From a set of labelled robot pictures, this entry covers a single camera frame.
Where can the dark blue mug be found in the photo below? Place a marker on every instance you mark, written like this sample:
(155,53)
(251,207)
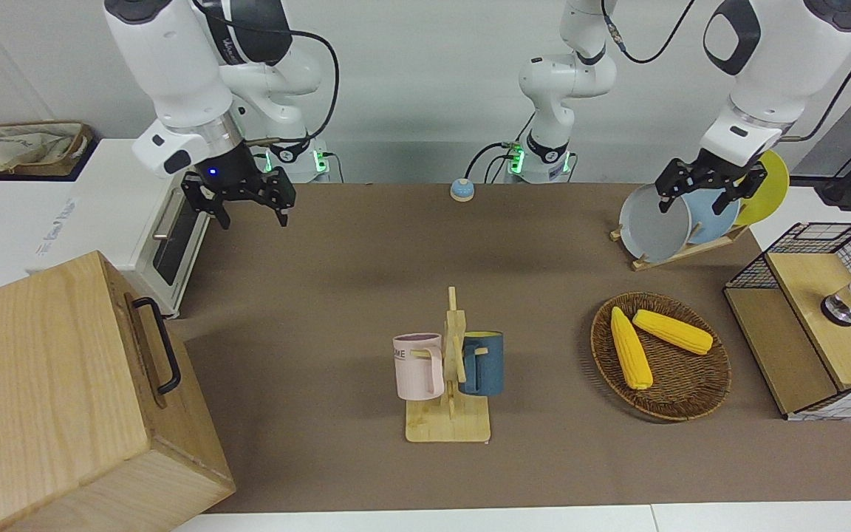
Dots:
(486,369)

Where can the yellow plate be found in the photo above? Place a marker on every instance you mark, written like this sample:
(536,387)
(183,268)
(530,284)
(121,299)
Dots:
(769,192)

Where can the pink mug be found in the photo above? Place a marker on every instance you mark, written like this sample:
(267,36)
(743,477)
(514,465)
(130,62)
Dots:
(414,373)

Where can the white toaster oven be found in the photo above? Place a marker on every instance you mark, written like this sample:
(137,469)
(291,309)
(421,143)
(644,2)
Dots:
(111,214)

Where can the wooden plate rack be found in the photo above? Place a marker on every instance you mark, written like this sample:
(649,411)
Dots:
(680,253)

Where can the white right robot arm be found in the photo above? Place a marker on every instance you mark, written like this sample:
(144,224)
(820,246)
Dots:
(167,66)

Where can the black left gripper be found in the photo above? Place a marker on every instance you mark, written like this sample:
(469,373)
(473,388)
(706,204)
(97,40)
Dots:
(721,174)

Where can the woven tray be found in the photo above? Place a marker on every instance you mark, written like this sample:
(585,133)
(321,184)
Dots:
(88,148)

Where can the blue service bell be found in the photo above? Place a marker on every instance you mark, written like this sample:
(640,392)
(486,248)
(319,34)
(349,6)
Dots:
(462,191)

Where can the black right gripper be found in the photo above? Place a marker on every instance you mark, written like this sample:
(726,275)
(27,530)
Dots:
(224,176)

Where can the beige cloth bag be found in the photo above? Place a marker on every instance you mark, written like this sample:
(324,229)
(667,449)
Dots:
(12,148)

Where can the grey plate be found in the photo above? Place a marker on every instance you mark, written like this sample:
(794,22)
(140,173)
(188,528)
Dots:
(651,229)

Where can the wooden mug rack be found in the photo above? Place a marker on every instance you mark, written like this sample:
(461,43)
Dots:
(444,427)

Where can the brown table mat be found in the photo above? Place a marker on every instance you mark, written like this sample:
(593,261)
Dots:
(322,295)

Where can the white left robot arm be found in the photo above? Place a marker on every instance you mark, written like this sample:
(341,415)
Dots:
(787,66)

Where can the light blue plate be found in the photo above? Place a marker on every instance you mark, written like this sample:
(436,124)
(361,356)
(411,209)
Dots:
(710,222)

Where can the yellow corn cob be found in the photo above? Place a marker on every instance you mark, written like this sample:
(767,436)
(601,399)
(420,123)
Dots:
(673,332)
(631,351)

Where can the large wooden box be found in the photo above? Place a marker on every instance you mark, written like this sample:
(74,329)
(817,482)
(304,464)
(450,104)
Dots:
(49,399)

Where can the brown wicker basket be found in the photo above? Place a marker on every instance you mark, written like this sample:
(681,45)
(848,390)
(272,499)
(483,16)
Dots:
(680,384)

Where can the black tripod stand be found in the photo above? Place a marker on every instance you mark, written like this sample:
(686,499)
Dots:
(850,188)

